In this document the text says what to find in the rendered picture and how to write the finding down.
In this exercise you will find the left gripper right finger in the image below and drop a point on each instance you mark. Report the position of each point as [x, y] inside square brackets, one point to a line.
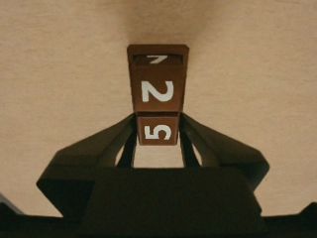
[219, 150]

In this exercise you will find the brown wooden calendar tray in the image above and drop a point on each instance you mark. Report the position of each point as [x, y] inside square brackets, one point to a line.
[181, 50]

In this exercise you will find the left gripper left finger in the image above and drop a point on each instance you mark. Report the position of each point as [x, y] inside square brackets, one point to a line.
[102, 148]

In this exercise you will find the brown calendar cube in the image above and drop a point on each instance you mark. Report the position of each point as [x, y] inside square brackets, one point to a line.
[157, 83]
[157, 128]

